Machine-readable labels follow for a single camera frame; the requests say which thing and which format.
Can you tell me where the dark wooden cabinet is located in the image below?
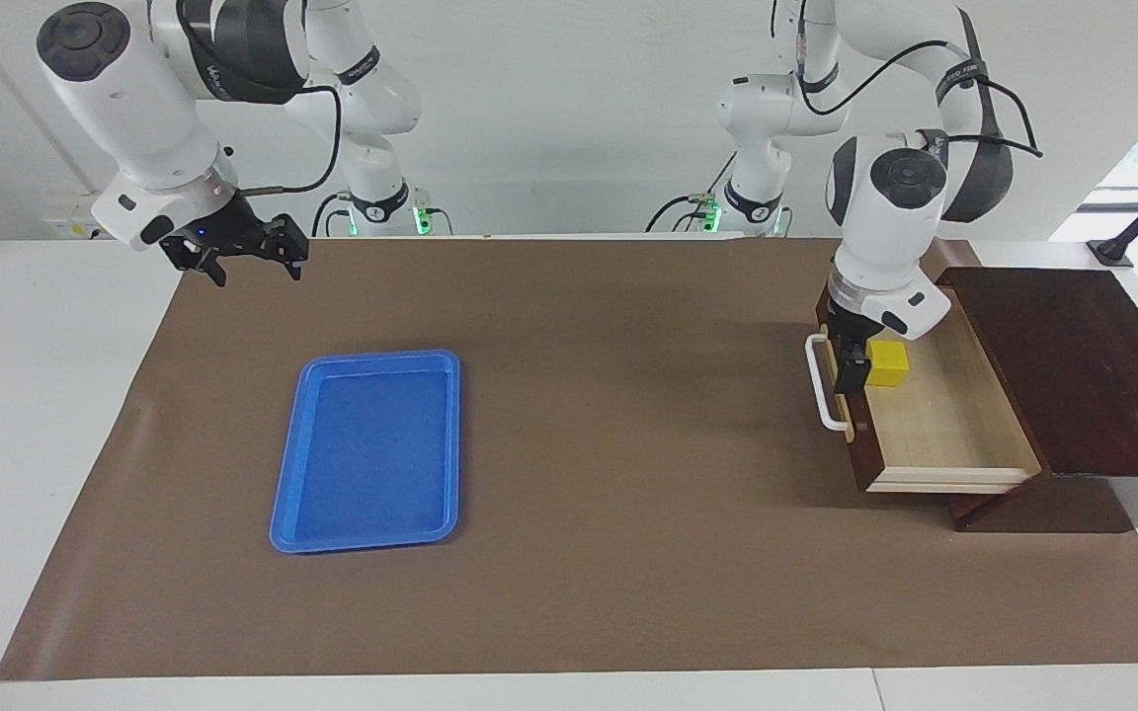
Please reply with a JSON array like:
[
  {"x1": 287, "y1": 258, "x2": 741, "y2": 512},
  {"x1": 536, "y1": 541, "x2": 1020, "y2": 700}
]
[{"x1": 935, "y1": 267, "x2": 1138, "y2": 534}]

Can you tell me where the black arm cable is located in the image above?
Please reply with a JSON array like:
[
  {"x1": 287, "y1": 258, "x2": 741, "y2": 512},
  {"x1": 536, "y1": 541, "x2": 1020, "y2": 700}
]
[
  {"x1": 238, "y1": 84, "x2": 345, "y2": 195},
  {"x1": 796, "y1": 0, "x2": 1043, "y2": 159}
]

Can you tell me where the black base cable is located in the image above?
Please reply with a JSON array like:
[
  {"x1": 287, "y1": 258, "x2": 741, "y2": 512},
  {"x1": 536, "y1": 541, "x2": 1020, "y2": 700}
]
[
  {"x1": 645, "y1": 148, "x2": 738, "y2": 234},
  {"x1": 310, "y1": 191, "x2": 353, "y2": 238}
]

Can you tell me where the wooden drawer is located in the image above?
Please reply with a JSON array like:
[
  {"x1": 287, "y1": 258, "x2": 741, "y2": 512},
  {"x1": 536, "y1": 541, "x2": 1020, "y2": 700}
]
[{"x1": 816, "y1": 286, "x2": 1042, "y2": 495}]

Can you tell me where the brown paper table mat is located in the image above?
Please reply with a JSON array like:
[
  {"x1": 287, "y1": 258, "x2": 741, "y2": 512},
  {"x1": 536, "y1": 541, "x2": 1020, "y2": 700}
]
[{"x1": 0, "y1": 235, "x2": 1138, "y2": 682}]

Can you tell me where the white drawer handle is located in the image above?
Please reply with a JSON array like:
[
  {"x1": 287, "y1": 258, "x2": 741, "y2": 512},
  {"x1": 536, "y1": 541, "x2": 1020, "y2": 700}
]
[{"x1": 804, "y1": 334, "x2": 854, "y2": 434}]

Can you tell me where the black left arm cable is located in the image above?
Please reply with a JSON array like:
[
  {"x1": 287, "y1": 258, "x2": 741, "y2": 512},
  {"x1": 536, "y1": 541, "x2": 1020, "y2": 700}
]
[{"x1": 796, "y1": 0, "x2": 1043, "y2": 159}]

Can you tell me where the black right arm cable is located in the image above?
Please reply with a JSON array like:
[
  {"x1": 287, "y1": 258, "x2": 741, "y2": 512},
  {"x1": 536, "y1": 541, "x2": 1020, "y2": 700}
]
[{"x1": 238, "y1": 84, "x2": 345, "y2": 195}]

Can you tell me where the yellow cube block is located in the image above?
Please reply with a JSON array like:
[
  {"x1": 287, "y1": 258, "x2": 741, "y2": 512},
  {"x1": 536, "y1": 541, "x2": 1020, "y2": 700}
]
[{"x1": 867, "y1": 340, "x2": 911, "y2": 387}]

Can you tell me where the blue plastic tray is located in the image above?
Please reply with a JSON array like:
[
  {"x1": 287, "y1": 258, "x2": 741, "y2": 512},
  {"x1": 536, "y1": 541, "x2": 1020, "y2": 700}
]
[{"x1": 269, "y1": 349, "x2": 461, "y2": 555}]

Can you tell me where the white wall socket box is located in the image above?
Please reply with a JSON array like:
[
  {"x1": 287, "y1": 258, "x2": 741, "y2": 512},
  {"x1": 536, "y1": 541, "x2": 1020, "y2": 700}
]
[{"x1": 43, "y1": 193, "x2": 125, "y2": 240}]

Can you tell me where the black right base cable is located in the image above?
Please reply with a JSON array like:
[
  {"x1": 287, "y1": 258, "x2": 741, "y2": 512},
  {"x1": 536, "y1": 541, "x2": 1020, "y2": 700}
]
[{"x1": 310, "y1": 191, "x2": 353, "y2": 238}]

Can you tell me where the black left base cable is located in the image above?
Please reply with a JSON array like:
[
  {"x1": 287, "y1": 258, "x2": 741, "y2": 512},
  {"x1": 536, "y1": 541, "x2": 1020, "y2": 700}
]
[{"x1": 645, "y1": 148, "x2": 738, "y2": 234}]

